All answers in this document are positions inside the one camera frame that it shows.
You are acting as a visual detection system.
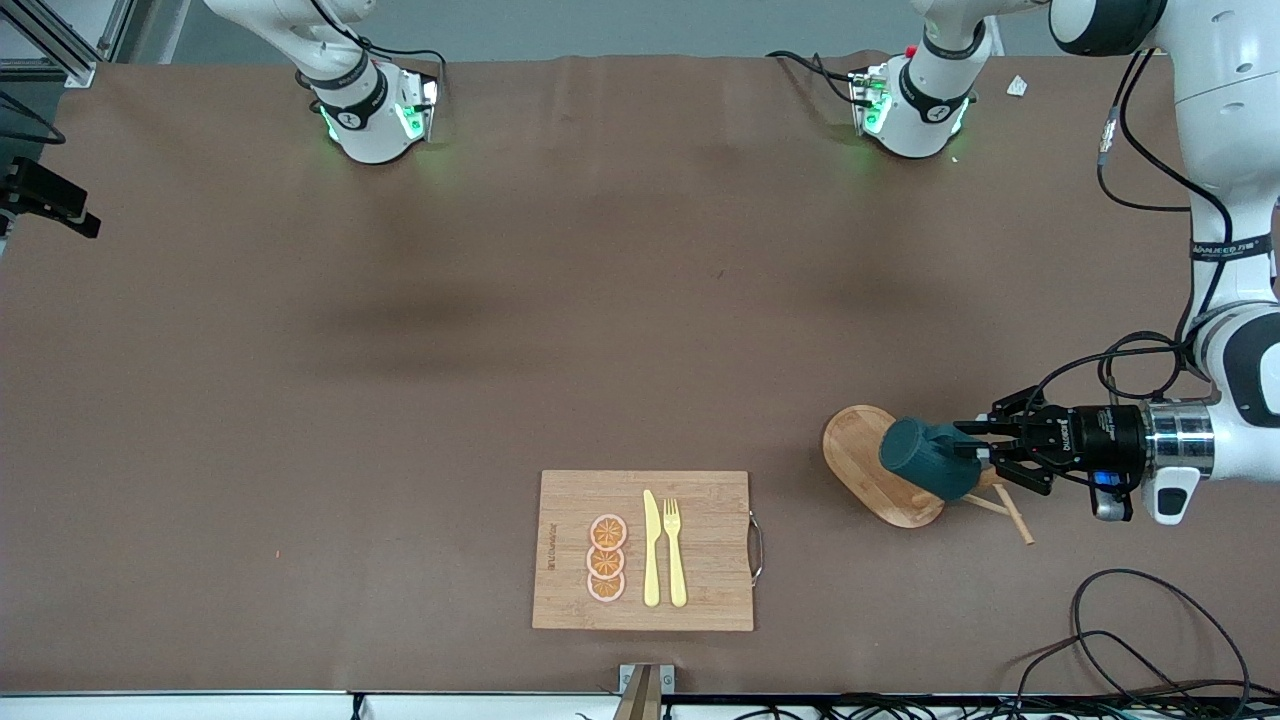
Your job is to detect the dark green mug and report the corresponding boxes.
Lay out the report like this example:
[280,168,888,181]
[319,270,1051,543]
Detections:
[878,417,986,503]

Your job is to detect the wooden mug rack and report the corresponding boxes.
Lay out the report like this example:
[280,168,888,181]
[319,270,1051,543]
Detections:
[822,404,1036,546]

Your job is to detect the bamboo cutting board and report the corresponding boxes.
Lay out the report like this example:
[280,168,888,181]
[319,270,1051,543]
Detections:
[531,470,765,633]

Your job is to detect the yellow plastic fork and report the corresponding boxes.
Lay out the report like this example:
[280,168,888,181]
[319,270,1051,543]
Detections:
[663,498,689,609]

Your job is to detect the yellow plastic knife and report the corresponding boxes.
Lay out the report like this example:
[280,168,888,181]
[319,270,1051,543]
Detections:
[642,489,663,608]

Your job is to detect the black loose cable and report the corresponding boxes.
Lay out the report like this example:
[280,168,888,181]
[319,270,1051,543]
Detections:
[1000,628,1206,720]
[1070,568,1253,720]

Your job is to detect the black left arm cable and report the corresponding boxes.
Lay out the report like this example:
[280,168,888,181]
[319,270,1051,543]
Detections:
[1038,50,1236,421]

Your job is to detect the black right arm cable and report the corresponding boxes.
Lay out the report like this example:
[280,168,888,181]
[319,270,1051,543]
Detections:
[0,0,448,149]

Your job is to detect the black arm base cable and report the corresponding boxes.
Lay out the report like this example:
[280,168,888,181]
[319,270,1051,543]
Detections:
[766,50,863,107]

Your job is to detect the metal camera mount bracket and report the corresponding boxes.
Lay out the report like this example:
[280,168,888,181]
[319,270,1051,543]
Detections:
[618,663,676,720]

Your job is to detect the white table edge rail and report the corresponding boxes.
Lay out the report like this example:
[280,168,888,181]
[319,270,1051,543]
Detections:
[0,688,1280,720]

